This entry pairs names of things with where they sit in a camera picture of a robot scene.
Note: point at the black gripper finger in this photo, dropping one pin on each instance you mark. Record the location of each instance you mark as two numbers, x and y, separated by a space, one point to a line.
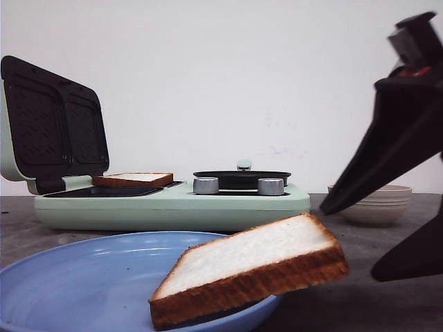
406 130
411 247

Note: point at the beige ribbed ceramic bowl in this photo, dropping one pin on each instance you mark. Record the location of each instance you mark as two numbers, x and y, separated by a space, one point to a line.
381 208

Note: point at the white bread slice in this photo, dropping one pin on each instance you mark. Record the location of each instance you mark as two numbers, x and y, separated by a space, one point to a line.
149 179
270 259

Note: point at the mint green sandwich maker lid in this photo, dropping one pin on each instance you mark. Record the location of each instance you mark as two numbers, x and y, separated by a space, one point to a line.
51 128

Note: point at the mint green breakfast maker base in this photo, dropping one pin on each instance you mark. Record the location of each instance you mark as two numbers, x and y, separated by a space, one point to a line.
170 208

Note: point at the right silver control knob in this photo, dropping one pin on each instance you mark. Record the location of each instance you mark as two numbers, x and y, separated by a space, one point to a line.
270 186

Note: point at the silver control knob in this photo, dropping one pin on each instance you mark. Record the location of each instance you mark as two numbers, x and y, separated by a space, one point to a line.
206 185
270 186

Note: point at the black round frying pan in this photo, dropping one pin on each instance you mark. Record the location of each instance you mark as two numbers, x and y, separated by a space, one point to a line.
243 178

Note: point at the left silver control knob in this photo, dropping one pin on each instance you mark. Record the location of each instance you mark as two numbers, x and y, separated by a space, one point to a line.
206 185

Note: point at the blue ceramic plate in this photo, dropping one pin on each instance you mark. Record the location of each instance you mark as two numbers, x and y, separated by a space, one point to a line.
101 284

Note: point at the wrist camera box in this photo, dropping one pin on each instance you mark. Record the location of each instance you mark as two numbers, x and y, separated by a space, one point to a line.
416 43

